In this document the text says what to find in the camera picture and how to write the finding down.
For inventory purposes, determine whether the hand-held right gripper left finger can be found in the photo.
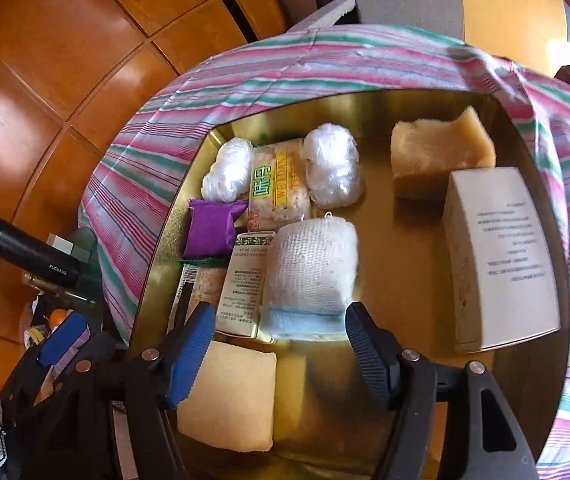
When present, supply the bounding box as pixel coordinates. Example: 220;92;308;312
20;302;216;480

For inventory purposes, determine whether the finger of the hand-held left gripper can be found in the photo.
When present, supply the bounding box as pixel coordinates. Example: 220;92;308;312
38;311;90;368

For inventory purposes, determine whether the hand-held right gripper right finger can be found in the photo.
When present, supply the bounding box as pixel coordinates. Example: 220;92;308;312
344;301;540;480

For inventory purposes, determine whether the yellow sponge block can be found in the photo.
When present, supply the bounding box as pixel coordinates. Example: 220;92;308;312
176;341;278;453
390;105;497;201

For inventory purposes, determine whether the clear green-edged snack packet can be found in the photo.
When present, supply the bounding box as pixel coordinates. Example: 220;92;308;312
167;255;231;333

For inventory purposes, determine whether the small white printed box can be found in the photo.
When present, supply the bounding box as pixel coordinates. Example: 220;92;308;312
214;230;276;343

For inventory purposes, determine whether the maroon gold tin box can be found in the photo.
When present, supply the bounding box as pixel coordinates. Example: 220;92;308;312
130;90;570;480

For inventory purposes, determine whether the white blue towel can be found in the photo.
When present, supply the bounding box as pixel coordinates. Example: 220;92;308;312
260;212;361;341

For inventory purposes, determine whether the purple snack packet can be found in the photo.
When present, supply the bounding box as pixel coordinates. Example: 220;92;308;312
183;199;250;260

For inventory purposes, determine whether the yellow label cracker packet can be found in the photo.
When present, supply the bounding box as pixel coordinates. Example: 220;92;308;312
247;137;312;233

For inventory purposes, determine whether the white plastic-wrapped ball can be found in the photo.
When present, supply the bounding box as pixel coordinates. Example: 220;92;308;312
302;122;362;208
201;137;255;203

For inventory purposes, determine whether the gold metal object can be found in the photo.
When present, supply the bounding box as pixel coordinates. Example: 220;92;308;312
24;271;73;297

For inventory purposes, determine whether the black cylindrical bottle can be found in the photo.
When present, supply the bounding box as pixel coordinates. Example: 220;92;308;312
0;215;90;291

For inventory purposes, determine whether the large white box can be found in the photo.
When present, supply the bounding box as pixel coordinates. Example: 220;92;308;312
442;166;563;354

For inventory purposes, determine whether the striped tablecloth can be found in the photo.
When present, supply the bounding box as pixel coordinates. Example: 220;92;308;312
77;25;570;480

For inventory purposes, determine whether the white foam piece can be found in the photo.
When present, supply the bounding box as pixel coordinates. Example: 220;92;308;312
285;0;357;36

